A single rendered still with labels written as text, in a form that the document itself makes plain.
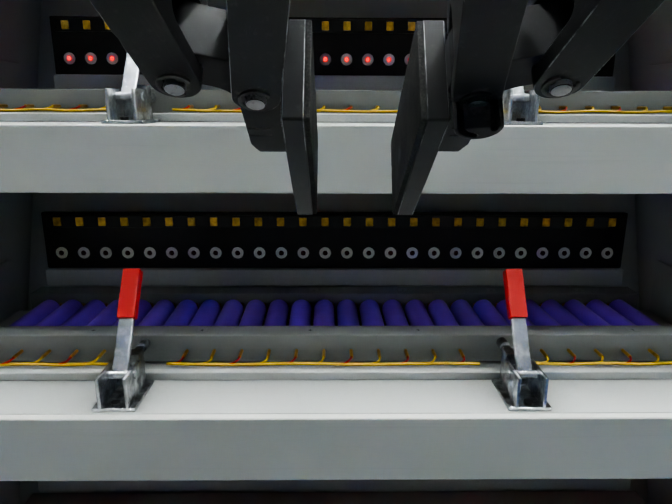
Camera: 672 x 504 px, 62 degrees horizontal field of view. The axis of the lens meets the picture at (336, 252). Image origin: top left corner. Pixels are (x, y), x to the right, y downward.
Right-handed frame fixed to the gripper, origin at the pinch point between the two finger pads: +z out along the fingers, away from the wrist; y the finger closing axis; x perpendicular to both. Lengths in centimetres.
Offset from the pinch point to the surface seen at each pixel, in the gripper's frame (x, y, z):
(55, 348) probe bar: -3.8, -21.5, 26.2
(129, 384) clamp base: -6.7, -13.8, 20.6
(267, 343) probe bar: -3.4, -5.7, 26.0
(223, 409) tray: -8.2, -7.8, 21.4
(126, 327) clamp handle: -2.9, -14.7, 21.5
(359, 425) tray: -9.1, 0.9, 20.7
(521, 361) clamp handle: -5.1, 11.7, 21.5
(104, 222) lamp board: 8.4, -21.8, 32.6
